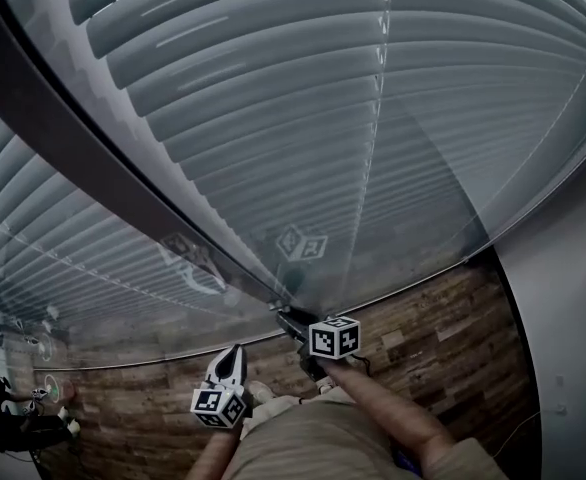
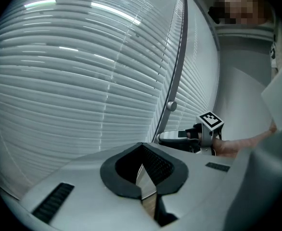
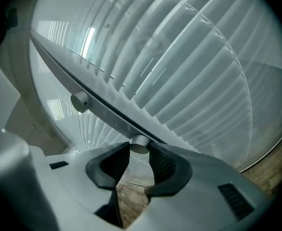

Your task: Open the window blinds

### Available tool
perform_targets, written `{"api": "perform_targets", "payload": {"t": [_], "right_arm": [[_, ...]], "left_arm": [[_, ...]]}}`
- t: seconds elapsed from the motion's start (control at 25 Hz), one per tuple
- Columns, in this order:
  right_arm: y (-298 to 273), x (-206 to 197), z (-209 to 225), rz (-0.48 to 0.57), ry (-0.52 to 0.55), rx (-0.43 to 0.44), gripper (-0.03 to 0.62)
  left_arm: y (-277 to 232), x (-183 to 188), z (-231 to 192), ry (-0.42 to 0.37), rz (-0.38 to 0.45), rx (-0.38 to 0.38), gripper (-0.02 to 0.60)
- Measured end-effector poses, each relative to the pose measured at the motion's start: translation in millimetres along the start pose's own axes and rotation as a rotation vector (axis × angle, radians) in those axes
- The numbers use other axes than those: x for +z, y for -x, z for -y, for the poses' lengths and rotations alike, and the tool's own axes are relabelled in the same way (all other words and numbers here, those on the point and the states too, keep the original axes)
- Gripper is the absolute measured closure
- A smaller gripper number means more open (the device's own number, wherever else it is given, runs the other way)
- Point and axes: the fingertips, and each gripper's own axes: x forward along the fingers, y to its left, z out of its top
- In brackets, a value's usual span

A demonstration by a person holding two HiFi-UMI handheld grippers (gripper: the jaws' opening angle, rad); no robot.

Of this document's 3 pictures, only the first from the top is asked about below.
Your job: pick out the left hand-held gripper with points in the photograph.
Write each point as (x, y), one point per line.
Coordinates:
(218, 408)

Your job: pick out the person's right shoe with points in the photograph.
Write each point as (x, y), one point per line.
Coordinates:
(325, 386)

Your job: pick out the person's left forearm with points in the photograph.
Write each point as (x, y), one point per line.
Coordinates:
(218, 453)

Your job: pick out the metal window frame post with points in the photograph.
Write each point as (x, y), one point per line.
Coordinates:
(73, 133)

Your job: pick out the person's light shirt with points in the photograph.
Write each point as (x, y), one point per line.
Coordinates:
(323, 448)

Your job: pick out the person's shoe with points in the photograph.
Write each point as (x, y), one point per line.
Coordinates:
(260, 392)
(325, 386)

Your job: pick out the person's left shoe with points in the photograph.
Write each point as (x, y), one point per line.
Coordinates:
(260, 392)

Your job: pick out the person's light trousers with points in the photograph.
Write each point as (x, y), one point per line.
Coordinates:
(283, 404)

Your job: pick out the person's right forearm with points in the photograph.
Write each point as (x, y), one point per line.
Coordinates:
(388, 408)

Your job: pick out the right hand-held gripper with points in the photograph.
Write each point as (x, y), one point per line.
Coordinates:
(333, 338)

